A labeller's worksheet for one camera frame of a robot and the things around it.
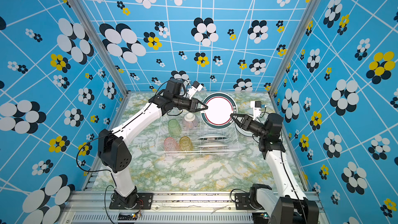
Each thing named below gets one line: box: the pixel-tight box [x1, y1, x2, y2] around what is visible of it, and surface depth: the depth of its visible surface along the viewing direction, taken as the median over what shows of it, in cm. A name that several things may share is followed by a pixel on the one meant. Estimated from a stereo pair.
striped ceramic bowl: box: [181, 112, 199, 129], surface depth 98 cm
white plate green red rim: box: [200, 92, 238, 130], surface depth 75 cm
